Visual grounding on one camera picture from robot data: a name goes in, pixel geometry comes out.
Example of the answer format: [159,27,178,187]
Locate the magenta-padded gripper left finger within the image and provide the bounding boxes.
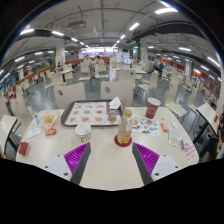
[40,142,92,185]

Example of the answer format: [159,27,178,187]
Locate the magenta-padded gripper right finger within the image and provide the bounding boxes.
[131,142,183,186]

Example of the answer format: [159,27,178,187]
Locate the clear bottle with yellow cap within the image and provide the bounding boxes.
[117,108,134,145]

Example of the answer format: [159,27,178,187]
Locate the flat round red coaster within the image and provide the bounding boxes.
[113,133,133,148]

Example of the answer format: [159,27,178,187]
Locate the colourful sticker sheet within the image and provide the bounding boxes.
[129,115,161,138]

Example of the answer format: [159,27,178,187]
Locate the clear plastic wrapper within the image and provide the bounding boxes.
[168,129,184,149]

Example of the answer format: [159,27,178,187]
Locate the small red food packet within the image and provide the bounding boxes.
[45,128,58,137]

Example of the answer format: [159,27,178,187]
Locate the small red sauce sachet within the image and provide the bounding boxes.
[160,122,170,133]

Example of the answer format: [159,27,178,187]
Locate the pink printed leaflet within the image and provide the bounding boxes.
[182,141,199,163]

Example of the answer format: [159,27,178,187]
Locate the small white sachet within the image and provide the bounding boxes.
[169,118,179,130]

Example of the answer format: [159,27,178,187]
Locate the open wrapper with fried food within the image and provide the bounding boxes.
[39,110,62,131]

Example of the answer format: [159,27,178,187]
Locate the dark food tray, paper liner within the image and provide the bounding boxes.
[60,99,125,128]

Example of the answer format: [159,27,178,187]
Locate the red paper cup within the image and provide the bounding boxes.
[145,97,162,120]

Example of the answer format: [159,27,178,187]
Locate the red carton box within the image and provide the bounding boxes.
[18,141,30,157]

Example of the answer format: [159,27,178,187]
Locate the crumpled white napkin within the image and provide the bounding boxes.
[108,96,123,110]

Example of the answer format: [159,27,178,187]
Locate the white neighbouring table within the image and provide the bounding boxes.
[0,114,18,154]
[195,102,221,126]

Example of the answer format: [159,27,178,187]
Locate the group of beige chairs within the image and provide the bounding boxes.
[0,61,208,116]

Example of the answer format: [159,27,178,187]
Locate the person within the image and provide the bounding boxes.
[83,54,93,68]
[153,59,166,76]
[94,55,104,68]

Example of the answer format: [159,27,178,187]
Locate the ceiling air conditioner unit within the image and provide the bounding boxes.
[66,20,88,32]

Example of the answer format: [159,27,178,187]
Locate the ceiling strip lights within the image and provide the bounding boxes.
[0,6,223,81]

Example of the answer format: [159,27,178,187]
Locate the patterned white mug, gold handle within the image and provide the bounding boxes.
[74,123,93,143]

